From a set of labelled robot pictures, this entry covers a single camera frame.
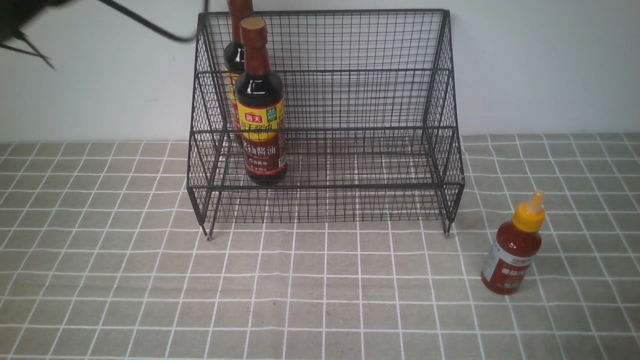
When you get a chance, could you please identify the soy sauce bottle front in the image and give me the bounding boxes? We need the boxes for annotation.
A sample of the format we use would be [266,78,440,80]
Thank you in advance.
[235,17,288,186]

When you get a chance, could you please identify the soy sauce bottle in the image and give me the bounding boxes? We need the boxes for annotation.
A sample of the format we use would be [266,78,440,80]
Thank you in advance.
[235,17,288,186]
[223,0,254,140]

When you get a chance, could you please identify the red ketchup squeeze bottle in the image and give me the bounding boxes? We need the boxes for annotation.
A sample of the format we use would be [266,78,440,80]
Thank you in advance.
[480,191,546,296]

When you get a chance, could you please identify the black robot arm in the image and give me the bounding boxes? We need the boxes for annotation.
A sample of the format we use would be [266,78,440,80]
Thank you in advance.
[0,0,70,69]

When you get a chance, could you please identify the grey checkered tablecloth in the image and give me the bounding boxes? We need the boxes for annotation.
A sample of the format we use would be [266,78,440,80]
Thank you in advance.
[0,133,640,360]

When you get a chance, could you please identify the black wire rack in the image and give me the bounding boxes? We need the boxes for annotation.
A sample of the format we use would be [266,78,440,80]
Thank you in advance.
[186,9,466,234]

